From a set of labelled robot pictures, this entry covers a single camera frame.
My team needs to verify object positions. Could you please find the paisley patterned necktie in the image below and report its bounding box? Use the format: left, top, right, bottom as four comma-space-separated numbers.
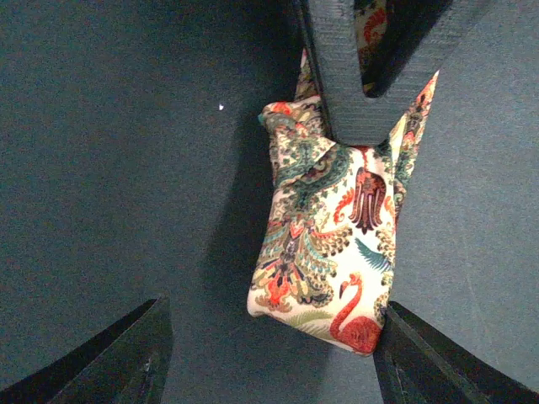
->
246, 0, 441, 357

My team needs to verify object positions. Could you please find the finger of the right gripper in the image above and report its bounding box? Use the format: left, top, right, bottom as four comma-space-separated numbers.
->
294, 1, 403, 146
362, 1, 467, 98

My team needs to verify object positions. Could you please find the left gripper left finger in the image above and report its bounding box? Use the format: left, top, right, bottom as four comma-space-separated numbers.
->
1, 296, 173, 403

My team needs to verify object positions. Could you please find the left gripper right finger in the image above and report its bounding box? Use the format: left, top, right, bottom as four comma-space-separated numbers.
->
373, 301, 538, 404

